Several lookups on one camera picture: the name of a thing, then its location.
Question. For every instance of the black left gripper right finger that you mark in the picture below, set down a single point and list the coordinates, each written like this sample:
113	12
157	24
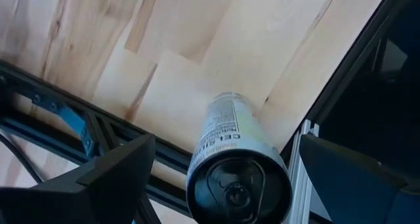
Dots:
354	191

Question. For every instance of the silver aluminium bracket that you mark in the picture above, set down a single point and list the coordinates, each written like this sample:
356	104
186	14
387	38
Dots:
300	178

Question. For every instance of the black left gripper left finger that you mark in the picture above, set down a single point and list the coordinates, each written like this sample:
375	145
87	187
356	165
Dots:
82	197

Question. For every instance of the black aluminium table frame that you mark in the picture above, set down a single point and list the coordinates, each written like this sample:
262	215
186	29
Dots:
352	59

